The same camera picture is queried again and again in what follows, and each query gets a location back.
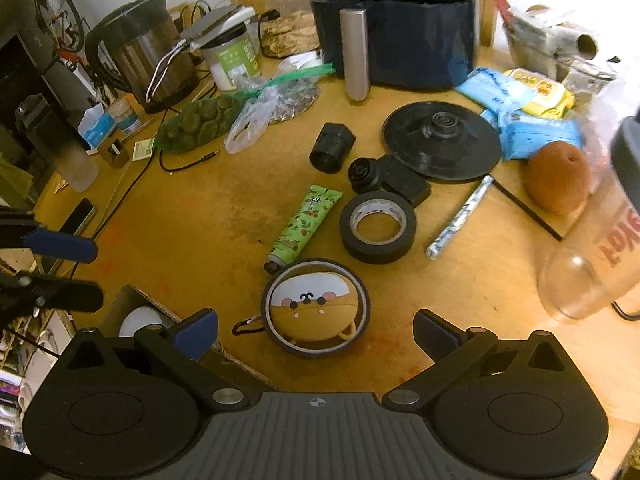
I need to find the dark blue air fryer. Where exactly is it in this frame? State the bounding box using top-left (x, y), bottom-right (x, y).
top-left (309, 0), bottom-right (482, 95)

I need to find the black audio cable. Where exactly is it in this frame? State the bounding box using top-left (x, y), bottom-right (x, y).
top-left (158, 136), bottom-right (221, 172)

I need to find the stainless steel electric kettle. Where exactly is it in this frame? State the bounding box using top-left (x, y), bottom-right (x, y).
top-left (84, 0), bottom-right (202, 114)

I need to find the brown round fruit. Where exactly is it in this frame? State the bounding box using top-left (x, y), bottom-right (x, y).
top-left (523, 140), bottom-right (591, 215)

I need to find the white round lid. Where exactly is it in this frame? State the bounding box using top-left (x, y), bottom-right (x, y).
top-left (118, 306), bottom-right (172, 340)

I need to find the clear plastic cup red print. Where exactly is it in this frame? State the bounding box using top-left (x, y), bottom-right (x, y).
top-left (537, 116), bottom-right (640, 322)

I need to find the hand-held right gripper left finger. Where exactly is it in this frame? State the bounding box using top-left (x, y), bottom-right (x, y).
top-left (60, 308), bottom-right (246, 413)

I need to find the black plug adapter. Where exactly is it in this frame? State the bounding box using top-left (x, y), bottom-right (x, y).
top-left (348, 153), bottom-right (432, 207)

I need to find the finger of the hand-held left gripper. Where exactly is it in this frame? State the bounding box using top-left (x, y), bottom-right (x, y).
top-left (0, 209), bottom-right (99, 265)
top-left (0, 270), bottom-right (105, 315)

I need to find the black round kettle base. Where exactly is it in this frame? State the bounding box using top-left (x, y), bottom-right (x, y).
top-left (382, 101), bottom-right (503, 181)

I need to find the blue snack packet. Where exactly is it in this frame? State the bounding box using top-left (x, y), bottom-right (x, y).
top-left (454, 67), bottom-right (539, 117)
top-left (492, 111), bottom-right (584, 162)

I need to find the green net bag of avocados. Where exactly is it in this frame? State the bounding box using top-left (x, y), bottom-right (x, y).
top-left (154, 62), bottom-right (336, 154)

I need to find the yellow snack packet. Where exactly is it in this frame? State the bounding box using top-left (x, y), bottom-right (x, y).
top-left (502, 67), bottom-right (577, 121)

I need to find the green hand cream tube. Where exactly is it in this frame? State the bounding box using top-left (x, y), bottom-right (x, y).
top-left (263, 184), bottom-right (344, 275)

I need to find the grey smartphone on charge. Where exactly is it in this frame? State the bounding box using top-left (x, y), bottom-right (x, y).
top-left (179, 4), bottom-right (257, 52)

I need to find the white jar green label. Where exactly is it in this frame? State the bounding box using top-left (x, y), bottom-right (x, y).
top-left (204, 24), bottom-right (262, 92)

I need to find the thin black tape roll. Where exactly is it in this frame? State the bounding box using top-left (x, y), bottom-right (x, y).
top-left (260, 258), bottom-right (370, 360)

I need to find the black cylindrical adapter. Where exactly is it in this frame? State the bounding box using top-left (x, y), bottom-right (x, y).
top-left (308, 122), bottom-right (357, 174)

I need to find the clear plastic bag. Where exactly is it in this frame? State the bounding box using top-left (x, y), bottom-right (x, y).
top-left (223, 77), bottom-right (321, 155)

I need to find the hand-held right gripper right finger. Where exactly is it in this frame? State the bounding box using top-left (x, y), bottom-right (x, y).
top-left (382, 309), bottom-right (581, 413)

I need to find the blue tissue box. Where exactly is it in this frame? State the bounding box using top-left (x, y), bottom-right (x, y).
top-left (77, 104), bottom-right (120, 156)

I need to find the white charging cable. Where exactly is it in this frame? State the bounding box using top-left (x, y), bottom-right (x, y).
top-left (144, 40), bottom-right (201, 105)

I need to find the aluminium foil roll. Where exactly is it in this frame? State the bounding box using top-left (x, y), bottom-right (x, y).
top-left (509, 9), bottom-right (600, 62)

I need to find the black foam tray white disc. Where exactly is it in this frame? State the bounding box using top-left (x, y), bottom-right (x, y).
top-left (97, 284), bottom-right (279, 392)

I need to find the black smartphone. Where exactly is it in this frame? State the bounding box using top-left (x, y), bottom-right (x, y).
top-left (59, 197), bottom-right (97, 237)

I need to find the brown plush bear pouch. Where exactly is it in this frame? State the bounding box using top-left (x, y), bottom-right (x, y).
top-left (269, 271), bottom-right (362, 349)

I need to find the bicycle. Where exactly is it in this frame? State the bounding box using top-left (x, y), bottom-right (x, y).
top-left (33, 0), bottom-right (127, 94)

